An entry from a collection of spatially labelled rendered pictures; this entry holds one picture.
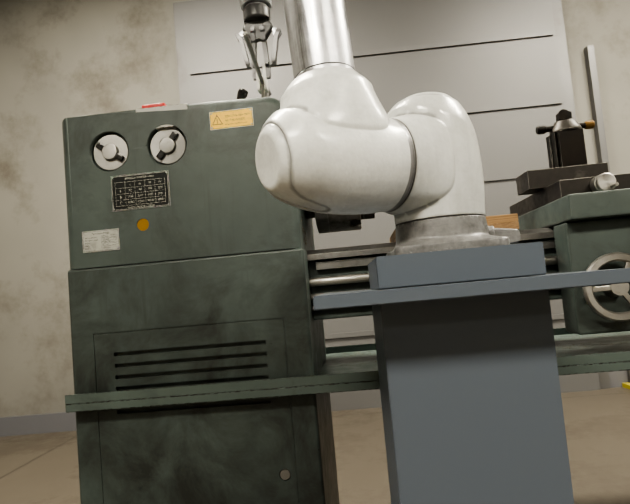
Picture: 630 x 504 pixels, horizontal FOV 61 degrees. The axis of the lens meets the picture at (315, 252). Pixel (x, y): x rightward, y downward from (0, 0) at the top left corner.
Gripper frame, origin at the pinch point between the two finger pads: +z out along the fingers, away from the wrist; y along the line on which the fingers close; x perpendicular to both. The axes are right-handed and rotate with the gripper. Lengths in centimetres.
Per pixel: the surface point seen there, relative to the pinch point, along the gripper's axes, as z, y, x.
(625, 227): 51, 84, -14
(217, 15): -128, -56, 197
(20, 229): 2, -200, 197
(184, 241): 44, -20, -14
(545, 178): 35, 72, -1
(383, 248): 50, 29, -5
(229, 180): 30.3, -8.1, -14.1
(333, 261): 52, 15, -3
